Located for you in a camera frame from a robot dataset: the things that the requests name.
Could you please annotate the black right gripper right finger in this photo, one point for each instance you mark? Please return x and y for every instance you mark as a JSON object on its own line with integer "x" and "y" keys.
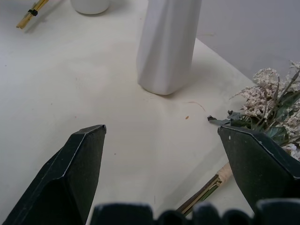
{"x": 257, "y": 168}

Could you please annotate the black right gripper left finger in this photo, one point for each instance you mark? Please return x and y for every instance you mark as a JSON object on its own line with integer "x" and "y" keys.
{"x": 70, "y": 173}

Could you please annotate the tall white ceramic vase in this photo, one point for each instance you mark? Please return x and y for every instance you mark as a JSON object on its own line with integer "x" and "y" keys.
{"x": 167, "y": 47}

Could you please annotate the white round ceramic container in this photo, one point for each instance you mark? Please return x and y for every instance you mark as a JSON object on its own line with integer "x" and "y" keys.
{"x": 90, "y": 5}

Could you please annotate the white artificial flower bouquet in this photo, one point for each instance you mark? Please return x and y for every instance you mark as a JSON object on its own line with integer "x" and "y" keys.
{"x": 269, "y": 110}

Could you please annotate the yellow dried stem bundle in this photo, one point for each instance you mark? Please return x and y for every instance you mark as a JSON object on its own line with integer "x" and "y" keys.
{"x": 32, "y": 14}

